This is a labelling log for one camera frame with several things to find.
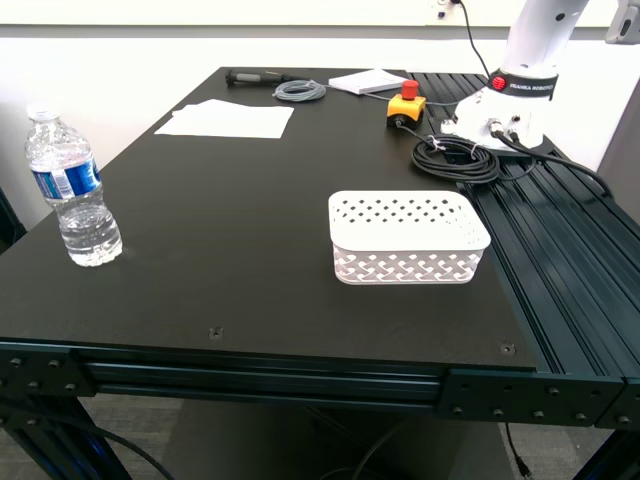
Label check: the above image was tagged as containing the yellow emergency stop button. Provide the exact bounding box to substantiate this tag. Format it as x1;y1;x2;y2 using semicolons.
386;79;428;130

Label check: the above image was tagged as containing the white woven plastic basket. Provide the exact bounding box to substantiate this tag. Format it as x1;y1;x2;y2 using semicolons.
327;189;492;286

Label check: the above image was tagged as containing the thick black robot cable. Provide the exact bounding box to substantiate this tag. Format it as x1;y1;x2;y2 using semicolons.
488;119;615;197

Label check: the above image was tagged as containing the black coiled cable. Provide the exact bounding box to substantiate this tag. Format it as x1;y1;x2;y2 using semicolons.
397;122;501;185

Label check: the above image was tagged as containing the clear plastic water bottle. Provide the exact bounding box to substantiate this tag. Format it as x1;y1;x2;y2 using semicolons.
24;105;124;268

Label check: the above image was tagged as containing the white booklet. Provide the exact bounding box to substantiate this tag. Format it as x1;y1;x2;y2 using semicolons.
328;68;412;97

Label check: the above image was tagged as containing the black handled tool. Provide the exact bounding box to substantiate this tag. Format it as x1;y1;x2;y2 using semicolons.
224;69;306;88

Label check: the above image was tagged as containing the black floor cable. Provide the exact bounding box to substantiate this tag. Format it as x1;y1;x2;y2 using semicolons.
74;422;176;480

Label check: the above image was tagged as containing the black aluminium table frame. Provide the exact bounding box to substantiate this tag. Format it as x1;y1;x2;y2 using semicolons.
0;72;640;480

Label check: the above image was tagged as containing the black wall cable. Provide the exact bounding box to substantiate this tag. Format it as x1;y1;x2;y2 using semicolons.
451;0;494;80

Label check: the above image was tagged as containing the black cable with plug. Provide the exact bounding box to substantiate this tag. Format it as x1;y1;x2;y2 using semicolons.
503;422;532;480

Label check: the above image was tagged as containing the grey coiled cable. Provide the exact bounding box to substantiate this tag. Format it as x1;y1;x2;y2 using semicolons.
272;79;328;103

